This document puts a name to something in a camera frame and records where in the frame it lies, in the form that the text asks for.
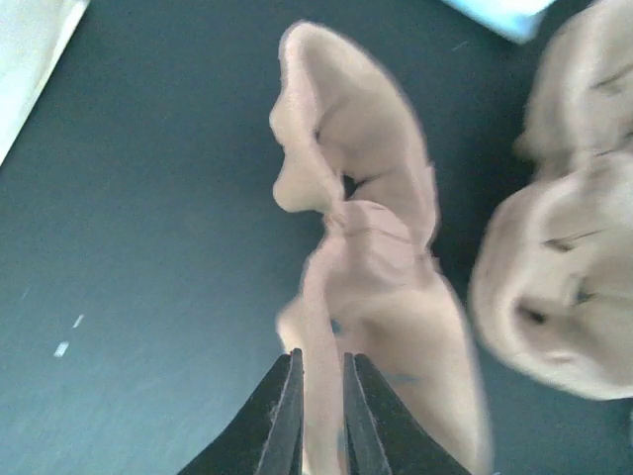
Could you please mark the blue checkered paper bag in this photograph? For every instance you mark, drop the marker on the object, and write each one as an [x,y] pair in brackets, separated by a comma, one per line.
[34,34]

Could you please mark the light blue flat paper bag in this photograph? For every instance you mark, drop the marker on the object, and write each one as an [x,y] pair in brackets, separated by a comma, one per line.
[516,21]

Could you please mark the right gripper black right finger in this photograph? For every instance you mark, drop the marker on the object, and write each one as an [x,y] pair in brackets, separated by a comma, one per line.
[381,435]

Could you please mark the grey pulp cup carrier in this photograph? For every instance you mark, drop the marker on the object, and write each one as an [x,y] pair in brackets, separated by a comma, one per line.
[355,153]

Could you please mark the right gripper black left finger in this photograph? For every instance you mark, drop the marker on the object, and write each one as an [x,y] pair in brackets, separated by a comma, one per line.
[266,435]

